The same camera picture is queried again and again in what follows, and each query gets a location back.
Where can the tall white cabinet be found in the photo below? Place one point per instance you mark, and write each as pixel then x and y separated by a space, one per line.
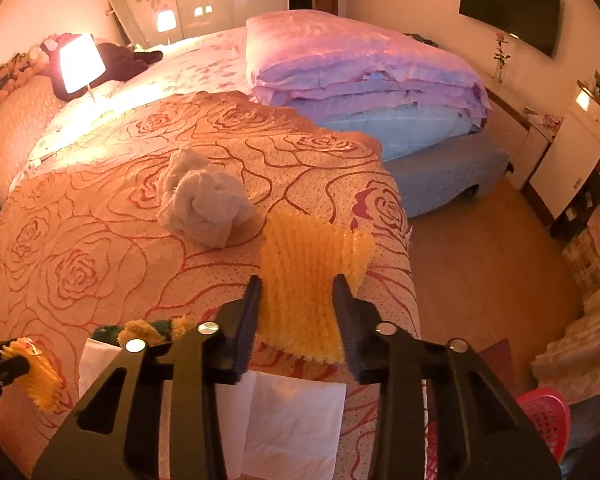
pixel 575 160

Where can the pink folded quilt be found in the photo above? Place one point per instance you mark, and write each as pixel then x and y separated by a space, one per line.
pixel 355 55

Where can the black wall television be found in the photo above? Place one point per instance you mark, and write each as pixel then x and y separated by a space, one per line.
pixel 510 7

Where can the grey rolled towel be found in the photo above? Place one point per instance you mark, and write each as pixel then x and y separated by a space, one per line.
pixel 205 210

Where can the small glowing bedside lamp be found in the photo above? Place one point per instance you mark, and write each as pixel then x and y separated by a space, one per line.
pixel 165 21

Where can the green yellow fuzzy cloth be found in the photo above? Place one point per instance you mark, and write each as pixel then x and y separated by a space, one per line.
pixel 140 329

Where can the upholstered stool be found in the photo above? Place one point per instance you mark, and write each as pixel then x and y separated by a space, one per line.
pixel 590 255

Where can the patterned curtain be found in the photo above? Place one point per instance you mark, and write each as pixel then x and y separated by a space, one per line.
pixel 580 350

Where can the white shade table lamp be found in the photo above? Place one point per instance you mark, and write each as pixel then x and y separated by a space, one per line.
pixel 80 62

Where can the pink plush toy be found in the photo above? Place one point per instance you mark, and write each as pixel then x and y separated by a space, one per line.
pixel 60 41

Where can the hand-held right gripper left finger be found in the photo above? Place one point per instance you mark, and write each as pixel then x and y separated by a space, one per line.
pixel 242 330

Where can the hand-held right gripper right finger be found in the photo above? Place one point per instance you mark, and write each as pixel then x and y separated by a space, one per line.
pixel 347 330

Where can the dark brown plush toy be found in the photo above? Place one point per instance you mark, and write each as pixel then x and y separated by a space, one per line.
pixel 120 62

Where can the yellow spiky plastic mat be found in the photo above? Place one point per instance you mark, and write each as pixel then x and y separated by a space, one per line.
pixel 42 385
pixel 305 280

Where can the low white console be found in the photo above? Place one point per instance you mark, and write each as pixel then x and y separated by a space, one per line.
pixel 530 155

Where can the pink packet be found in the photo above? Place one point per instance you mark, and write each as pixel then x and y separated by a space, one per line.
pixel 545 121

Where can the rose in vase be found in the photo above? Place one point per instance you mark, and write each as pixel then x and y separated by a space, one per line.
pixel 501 57

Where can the red plastic mesh basket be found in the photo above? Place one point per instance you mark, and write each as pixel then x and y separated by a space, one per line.
pixel 545 415

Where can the bed with grey base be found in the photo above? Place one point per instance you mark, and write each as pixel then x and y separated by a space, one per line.
pixel 445 175

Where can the orange plush toy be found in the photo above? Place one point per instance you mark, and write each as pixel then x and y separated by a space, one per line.
pixel 15 72

